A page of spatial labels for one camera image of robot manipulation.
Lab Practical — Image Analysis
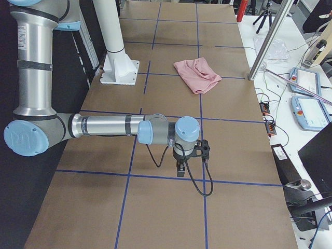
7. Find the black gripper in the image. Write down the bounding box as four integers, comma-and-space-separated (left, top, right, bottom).
173, 140, 210, 177

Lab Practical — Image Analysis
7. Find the pink Snoopy t-shirt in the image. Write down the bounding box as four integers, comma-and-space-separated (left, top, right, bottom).
173, 57, 222, 94

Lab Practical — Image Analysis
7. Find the silver UR robot arm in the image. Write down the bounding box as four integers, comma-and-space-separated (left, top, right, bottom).
4, 1, 210, 177

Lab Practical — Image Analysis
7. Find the lower orange black USB hub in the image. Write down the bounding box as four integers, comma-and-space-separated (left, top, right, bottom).
265, 120, 276, 137

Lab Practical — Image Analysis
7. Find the orange black usb hub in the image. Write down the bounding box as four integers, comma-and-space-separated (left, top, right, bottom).
265, 120, 276, 137
259, 102, 270, 116

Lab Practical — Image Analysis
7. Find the upper orange black USB hub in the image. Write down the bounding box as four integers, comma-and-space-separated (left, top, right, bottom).
259, 102, 270, 116

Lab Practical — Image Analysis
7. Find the black box with label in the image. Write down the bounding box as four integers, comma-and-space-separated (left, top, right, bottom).
271, 144, 302, 185

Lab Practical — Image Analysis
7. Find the black desk clamp stand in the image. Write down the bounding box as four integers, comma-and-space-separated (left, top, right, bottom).
283, 179, 331, 231

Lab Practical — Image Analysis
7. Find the black monitor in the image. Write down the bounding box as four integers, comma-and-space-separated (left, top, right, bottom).
298, 123, 332, 197

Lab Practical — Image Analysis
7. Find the lower blue teach pendant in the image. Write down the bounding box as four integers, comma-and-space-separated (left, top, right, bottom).
291, 96, 331, 131

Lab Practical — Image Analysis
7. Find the blue teach pendant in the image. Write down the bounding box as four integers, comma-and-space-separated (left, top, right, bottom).
289, 67, 321, 95
291, 96, 331, 131

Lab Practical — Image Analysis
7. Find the clear plastic bag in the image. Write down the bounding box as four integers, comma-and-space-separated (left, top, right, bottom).
253, 36, 290, 60

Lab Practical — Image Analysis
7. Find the upper blue teach pendant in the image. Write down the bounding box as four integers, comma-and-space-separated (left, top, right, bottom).
289, 67, 321, 95

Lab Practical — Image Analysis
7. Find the red fire extinguisher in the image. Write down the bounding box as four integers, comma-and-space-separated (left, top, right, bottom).
237, 0, 248, 22

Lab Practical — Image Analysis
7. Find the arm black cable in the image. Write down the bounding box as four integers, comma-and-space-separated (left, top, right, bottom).
145, 141, 214, 197

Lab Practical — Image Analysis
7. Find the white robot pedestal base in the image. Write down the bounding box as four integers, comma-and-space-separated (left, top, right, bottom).
93, 0, 140, 85

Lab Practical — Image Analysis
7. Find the aluminium frame post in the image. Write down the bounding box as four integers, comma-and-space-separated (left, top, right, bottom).
248, 0, 294, 80

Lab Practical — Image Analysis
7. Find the black camera tripod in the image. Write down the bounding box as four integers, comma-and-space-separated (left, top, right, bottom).
253, 0, 272, 34

